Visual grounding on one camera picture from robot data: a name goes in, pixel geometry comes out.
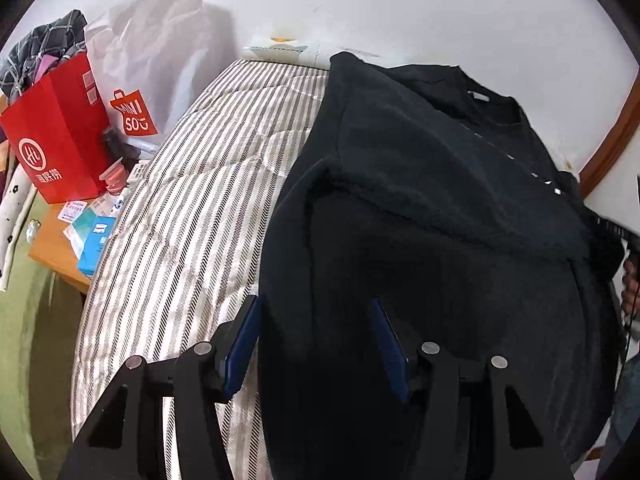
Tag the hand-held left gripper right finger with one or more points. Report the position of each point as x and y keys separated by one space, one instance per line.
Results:
x=392 y=355

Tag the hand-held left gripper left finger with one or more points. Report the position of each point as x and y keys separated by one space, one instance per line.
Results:
x=242 y=347

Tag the black sweater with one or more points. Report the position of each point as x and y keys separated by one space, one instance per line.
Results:
x=425 y=185

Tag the person's right hand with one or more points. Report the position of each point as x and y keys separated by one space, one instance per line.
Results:
x=630 y=287

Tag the striped bed mattress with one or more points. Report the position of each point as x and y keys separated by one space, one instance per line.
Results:
x=200 y=210

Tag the person's blue jeans leg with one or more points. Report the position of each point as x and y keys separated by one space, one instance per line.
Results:
x=625 y=400

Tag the white and blue medicine box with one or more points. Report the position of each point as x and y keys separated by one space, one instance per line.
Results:
x=112 y=206

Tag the teal and white box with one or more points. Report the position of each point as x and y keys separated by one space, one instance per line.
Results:
x=80 y=230

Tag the green blanket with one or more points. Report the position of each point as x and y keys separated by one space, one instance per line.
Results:
x=30 y=360

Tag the pink capped bottle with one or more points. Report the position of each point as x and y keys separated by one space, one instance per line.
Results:
x=114 y=175

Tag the wooden nightstand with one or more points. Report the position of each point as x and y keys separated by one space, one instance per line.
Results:
x=50 y=247

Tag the white floral cloth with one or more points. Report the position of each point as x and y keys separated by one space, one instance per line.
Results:
x=12 y=225

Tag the red paper bag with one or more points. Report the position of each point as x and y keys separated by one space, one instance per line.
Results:
x=55 y=130

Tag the white shopping bag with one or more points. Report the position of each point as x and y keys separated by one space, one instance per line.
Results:
x=155 y=60

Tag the grey plaid cloth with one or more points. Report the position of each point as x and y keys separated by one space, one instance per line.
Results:
x=50 y=40

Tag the brown wooden frame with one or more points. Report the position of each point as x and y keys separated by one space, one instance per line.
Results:
x=612 y=135

